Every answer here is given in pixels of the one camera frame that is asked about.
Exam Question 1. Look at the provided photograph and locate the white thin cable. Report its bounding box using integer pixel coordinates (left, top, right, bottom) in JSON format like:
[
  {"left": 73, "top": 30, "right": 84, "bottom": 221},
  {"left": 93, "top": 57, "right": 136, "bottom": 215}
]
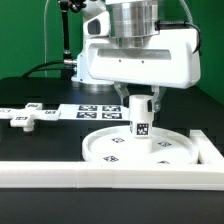
[{"left": 43, "top": 0, "right": 52, "bottom": 78}]

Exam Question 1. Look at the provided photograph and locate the black cable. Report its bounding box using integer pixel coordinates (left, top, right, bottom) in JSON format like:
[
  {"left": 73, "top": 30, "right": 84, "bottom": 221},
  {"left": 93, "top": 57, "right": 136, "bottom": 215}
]
[{"left": 21, "top": 60, "right": 73, "bottom": 79}]

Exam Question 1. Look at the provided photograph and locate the white cross-shaped table base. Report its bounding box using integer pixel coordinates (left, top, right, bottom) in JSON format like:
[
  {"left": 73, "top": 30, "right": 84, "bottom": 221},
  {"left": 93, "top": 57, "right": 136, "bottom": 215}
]
[{"left": 0, "top": 103, "right": 61, "bottom": 132}]

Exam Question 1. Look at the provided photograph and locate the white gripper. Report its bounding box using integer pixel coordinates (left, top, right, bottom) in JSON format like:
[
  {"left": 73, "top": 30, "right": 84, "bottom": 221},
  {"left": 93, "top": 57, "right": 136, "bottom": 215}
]
[{"left": 86, "top": 29, "right": 201, "bottom": 112}]

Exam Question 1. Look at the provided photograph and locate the white marker sheet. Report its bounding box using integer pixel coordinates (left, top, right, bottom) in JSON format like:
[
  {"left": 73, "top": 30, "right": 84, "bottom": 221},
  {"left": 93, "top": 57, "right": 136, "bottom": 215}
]
[{"left": 58, "top": 104, "right": 129, "bottom": 121}]

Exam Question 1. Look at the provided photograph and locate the white L-shaped fence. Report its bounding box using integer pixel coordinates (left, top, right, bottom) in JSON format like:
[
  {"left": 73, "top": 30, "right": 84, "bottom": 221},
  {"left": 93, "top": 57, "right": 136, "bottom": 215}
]
[{"left": 0, "top": 130, "right": 224, "bottom": 191}]

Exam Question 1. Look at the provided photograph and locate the white round table top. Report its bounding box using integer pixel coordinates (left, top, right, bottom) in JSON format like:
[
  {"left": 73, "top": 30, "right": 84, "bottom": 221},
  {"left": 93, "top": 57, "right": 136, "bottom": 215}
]
[{"left": 82, "top": 125, "right": 199, "bottom": 165}]

